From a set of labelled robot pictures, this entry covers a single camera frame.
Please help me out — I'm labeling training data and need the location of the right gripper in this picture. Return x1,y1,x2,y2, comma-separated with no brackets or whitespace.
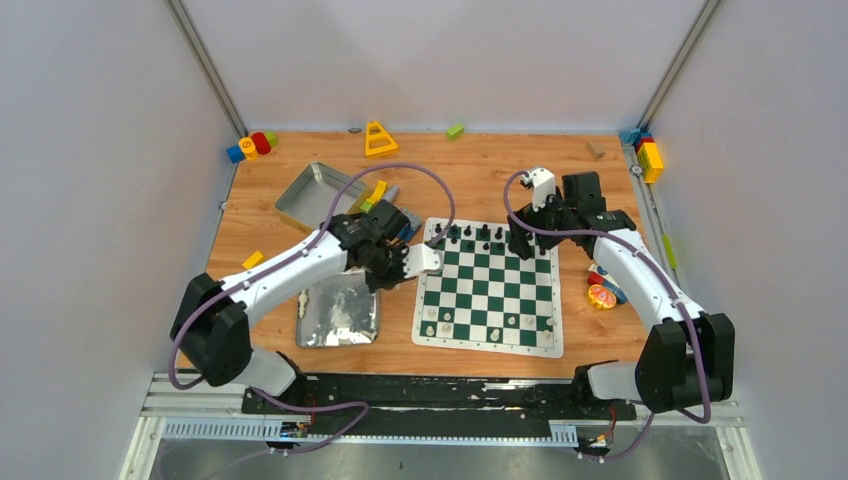
507,187,576,260

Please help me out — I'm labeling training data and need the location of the green white chess board mat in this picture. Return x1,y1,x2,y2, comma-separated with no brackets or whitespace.
411,217,565,358

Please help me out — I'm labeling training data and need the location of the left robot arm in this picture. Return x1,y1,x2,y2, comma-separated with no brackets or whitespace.
170,200,409,413

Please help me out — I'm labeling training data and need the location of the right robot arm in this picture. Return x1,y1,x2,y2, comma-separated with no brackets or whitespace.
507,167,735,424

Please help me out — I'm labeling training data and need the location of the grey and blue brick stack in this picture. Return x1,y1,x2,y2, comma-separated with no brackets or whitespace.
397,208,422,242

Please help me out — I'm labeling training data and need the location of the silver tin lid tray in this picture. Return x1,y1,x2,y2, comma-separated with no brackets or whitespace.
295,270,379,348

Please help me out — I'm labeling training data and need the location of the grey toy microphone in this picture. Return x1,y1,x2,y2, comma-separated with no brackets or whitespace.
382,185,400,203

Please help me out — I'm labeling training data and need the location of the brown wooden block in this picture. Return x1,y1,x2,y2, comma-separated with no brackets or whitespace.
586,142,606,160

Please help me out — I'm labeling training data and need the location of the square metal tin box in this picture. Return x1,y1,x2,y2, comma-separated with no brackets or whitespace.
274,162,370,234

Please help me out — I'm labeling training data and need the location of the coloured brick stack right corner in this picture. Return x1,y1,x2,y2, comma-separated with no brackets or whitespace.
618,129,665,184

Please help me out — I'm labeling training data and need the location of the yellow triangle toy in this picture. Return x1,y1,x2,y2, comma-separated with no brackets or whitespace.
364,121,399,158

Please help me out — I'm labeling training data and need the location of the yellow cube block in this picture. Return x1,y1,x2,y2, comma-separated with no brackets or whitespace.
242,251,265,270

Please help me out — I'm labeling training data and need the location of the green block at back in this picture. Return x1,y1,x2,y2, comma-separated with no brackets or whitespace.
445,123,465,141

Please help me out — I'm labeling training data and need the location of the coloured blocks cluster left corner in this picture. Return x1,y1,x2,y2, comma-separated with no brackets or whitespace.
225,131,279,164

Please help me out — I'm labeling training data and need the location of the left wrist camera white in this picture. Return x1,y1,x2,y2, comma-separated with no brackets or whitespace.
402,243,443,279

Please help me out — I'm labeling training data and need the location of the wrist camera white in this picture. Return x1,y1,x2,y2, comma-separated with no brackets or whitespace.
520,167,556,212
402,243,443,279

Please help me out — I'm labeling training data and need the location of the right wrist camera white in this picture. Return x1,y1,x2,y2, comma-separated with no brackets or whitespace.
520,167,556,212

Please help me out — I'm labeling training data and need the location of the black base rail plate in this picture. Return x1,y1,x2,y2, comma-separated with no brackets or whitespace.
282,373,637,438

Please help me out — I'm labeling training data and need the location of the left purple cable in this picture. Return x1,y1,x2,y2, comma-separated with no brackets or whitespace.
166,162,457,458

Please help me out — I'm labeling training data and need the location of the purple cable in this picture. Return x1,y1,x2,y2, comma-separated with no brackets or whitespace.
166,162,457,458
502,170,713,463

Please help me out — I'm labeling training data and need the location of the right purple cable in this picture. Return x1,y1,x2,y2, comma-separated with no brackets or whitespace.
502,170,713,463

